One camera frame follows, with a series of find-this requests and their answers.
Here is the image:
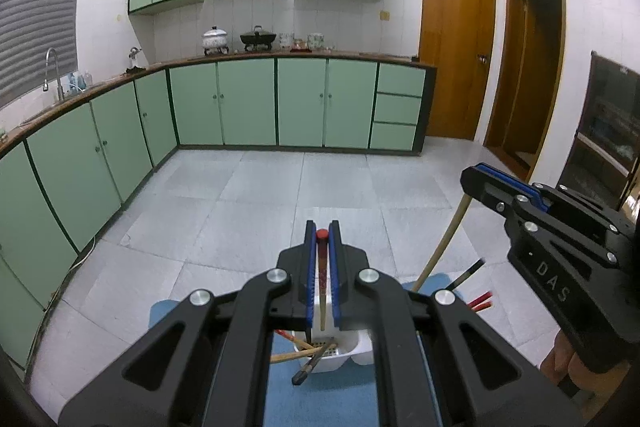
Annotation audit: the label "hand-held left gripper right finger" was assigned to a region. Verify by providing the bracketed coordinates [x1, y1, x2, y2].
[327, 219, 584, 427]

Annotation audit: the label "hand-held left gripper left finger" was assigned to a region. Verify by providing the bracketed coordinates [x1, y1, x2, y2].
[59, 219, 317, 427]

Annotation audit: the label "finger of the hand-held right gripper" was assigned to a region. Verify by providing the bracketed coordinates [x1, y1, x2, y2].
[459, 165, 620, 267]
[474, 162, 635, 253]

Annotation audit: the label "red capped patterned chopstick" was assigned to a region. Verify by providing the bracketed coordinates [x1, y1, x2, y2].
[315, 229, 331, 334]

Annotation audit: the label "white plastic utensil holder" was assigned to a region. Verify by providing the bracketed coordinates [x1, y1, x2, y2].
[294, 302, 377, 374]

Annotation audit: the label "pale beige chopstick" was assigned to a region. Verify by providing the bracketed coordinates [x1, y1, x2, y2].
[411, 193, 472, 294]

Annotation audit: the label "black chopstick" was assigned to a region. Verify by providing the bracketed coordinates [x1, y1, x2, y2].
[291, 346, 332, 386]
[449, 258, 487, 291]

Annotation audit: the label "person's right hand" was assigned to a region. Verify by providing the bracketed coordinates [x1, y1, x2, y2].
[539, 329, 583, 400]

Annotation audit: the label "dark glass display cabinet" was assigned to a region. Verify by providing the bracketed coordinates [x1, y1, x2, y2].
[555, 50, 640, 214]

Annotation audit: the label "blue table mat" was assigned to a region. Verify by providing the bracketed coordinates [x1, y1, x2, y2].
[149, 273, 452, 427]

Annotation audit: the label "wooden door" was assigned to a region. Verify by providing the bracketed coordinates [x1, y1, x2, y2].
[418, 0, 497, 142]

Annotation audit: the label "green base kitchen cabinet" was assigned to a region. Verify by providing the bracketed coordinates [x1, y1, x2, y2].
[0, 57, 437, 370]

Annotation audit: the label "black wok with lid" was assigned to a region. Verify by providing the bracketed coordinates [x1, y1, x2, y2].
[239, 25, 277, 53]

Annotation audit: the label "white lidded pot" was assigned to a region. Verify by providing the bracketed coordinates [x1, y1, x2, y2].
[201, 25, 231, 56]

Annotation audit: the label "brown kitchen countertop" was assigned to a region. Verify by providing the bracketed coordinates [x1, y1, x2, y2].
[0, 50, 437, 158]

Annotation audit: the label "chrome kitchen faucet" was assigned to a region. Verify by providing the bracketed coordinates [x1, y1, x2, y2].
[42, 47, 66, 100]

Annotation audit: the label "grey window blind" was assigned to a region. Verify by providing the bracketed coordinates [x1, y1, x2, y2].
[0, 0, 95, 108]

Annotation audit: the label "open wooden door frame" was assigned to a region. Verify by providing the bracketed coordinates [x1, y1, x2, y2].
[482, 0, 568, 184]

